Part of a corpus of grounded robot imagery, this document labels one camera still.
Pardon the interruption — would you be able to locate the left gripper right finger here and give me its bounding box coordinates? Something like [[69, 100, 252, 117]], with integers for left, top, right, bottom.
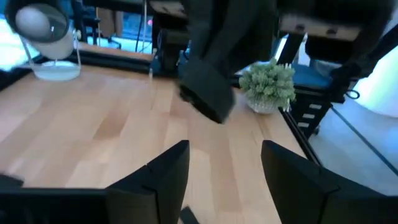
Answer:
[[261, 140, 398, 224]]

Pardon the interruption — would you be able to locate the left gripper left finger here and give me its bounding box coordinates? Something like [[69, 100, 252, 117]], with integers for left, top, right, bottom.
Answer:
[[0, 140, 190, 224]]

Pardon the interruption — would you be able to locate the green potted plant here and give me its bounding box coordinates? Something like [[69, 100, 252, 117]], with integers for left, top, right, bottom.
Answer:
[[238, 58, 297, 115]]

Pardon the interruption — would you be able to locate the black drawer cabinet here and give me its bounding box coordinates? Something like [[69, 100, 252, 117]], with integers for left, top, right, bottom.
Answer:
[[289, 88, 332, 139]]

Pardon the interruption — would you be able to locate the white cylindrical projector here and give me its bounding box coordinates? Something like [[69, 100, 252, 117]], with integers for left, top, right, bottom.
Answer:
[[4, 0, 82, 82]]

